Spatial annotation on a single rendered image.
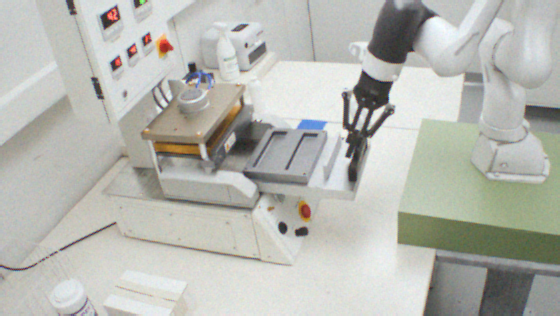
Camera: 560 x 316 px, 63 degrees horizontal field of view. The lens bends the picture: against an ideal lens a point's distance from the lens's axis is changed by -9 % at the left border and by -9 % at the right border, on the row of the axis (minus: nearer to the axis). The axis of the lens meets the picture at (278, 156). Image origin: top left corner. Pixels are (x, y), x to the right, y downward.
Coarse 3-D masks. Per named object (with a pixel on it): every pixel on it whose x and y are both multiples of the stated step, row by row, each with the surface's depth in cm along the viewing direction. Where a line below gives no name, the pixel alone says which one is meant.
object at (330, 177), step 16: (336, 144) 126; (368, 144) 130; (320, 160) 127; (336, 160) 126; (320, 176) 121; (336, 176) 121; (272, 192) 123; (288, 192) 122; (304, 192) 120; (320, 192) 118; (336, 192) 117; (352, 192) 115
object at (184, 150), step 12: (240, 108) 137; (228, 120) 132; (216, 132) 128; (156, 144) 128; (168, 144) 126; (180, 144) 125; (192, 144) 125; (168, 156) 129; (180, 156) 127; (192, 156) 126
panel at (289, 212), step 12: (264, 192) 127; (264, 204) 125; (276, 204) 129; (288, 204) 134; (300, 204) 138; (312, 204) 143; (264, 216) 124; (276, 216) 128; (288, 216) 132; (300, 216) 137; (312, 216) 142; (276, 228) 126; (288, 228) 131; (288, 240) 129; (300, 240) 133
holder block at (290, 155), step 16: (272, 128) 138; (288, 128) 137; (272, 144) 134; (288, 144) 130; (304, 144) 132; (320, 144) 128; (256, 160) 127; (272, 160) 125; (288, 160) 124; (304, 160) 126; (256, 176) 123; (272, 176) 122; (288, 176) 120; (304, 176) 118
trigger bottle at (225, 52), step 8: (216, 24) 204; (224, 24) 201; (224, 32) 203; (224, 40) 206; (224, 48) 206; (232, 48) 208; (224, 56) 208; (232, 56) 209; (224, 64) 210; (232, 64) 210; (224, 72) 212; (232, 72) 212
